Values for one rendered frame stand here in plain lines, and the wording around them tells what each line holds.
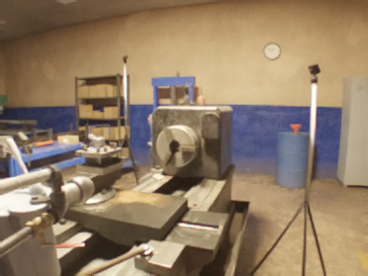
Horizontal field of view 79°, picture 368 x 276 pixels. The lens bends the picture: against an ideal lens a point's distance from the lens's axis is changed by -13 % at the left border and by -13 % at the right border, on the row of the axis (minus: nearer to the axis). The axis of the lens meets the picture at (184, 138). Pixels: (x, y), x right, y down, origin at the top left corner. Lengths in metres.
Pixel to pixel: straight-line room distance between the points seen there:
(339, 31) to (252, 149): 2.76
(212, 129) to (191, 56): 3.72
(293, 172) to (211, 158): 2.78
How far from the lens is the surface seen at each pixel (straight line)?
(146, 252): 0.84
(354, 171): 4.79
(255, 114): 4.95
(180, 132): 1.54
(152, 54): 5.58
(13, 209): 0.56
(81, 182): 0.81
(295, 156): 4.31
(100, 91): 5.76
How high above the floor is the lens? 1.35
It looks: 8 degrees down
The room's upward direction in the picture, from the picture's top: straight up
